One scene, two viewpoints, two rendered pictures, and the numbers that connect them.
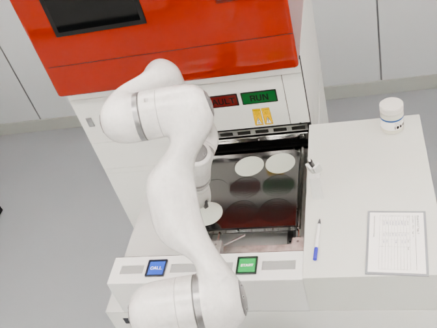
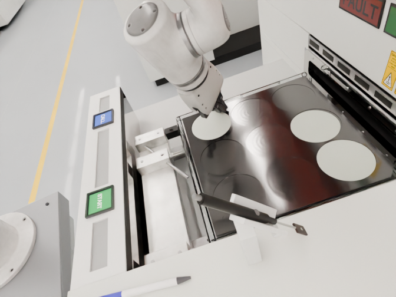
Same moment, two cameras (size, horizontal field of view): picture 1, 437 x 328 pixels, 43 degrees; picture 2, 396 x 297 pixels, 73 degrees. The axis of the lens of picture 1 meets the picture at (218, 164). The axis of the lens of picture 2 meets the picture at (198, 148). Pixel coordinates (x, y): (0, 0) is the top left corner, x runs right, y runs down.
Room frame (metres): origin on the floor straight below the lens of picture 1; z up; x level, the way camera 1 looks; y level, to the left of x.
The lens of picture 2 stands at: (1.06, -0.38, 1.35)
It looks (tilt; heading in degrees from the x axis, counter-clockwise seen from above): 46 degrees down; 72
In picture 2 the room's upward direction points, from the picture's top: 21 degrees counter-clockwise
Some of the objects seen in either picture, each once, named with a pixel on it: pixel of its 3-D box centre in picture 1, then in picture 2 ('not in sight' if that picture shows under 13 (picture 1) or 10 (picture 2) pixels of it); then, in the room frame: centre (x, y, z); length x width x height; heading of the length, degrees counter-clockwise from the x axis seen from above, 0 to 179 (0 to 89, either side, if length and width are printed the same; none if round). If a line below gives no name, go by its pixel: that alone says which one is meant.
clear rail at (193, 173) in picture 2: (238, 231); (192, 168); (1.15, 0.00, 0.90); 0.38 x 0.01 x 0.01; 70
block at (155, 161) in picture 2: (215, 254); (154, 161); (1.09, 0.09, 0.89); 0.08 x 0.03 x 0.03; 160
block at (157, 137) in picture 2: not in sight; (150, 139); (1.12, 0.16, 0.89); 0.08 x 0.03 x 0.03; 160
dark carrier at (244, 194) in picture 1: (245, 188); (269, 141); (1.32, -0.06, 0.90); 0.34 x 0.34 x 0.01; 70
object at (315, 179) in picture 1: (315, 176); (258, 228); (1.14, -0.25, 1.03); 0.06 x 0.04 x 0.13; 160
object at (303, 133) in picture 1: (248, 147); (355, 106); (1.53, -0.12, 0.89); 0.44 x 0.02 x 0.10; 70
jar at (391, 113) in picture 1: (391, 116); not in sight; (1.31, -0.56, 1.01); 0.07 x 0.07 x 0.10
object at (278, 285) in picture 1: (208, 282); (116, 174); (1.00, 0.13, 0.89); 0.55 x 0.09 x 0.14; 70
